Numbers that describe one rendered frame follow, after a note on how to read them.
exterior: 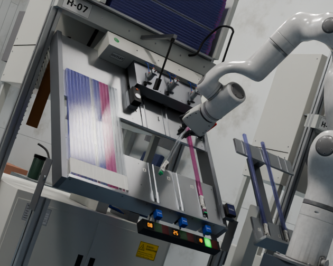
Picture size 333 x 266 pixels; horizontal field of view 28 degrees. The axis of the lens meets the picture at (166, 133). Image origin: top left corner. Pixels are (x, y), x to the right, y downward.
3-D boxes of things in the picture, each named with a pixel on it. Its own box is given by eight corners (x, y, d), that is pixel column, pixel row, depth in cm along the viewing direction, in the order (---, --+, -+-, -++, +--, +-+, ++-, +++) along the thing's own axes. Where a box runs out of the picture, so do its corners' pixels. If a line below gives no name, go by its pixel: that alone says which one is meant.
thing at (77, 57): (197, 157, 270) (205, 150, 268) (55, 102, 236) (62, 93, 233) (185, 100, 292) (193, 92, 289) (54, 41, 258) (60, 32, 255)
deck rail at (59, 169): (57, 188, 211) (67, 178, 208) (52, 187, 210) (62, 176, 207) (53, 42, 258) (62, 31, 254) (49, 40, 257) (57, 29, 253)
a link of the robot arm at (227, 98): (200, 106, 234) (219, 123, 236) (223, 87, 225) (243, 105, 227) (207, 93, 240) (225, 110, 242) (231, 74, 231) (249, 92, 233)
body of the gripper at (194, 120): (223, 115, 243) (204, 130, 250) (204, 96, 241) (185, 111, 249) (216, 127, 237) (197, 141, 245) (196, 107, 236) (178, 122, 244)
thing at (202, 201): (205, 215, 242) (207, 213, 241) (202, 214, 241) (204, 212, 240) (184, 114, 275) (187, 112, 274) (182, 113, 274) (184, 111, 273)
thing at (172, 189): (217, 230, 245) (223, 226, 243) (61, 181, 211) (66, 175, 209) (209, 189, 257) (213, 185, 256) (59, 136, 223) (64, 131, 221)
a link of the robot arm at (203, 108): (227, 111, 242) (221, 115, 244) (210, 94, 240) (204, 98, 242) (219, 124, 236) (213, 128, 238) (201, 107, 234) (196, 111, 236)
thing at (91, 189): (213, 237, 246) (225, 227, 242) (57, 188, 211) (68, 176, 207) (213, 234, 246) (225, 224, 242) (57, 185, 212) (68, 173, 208)
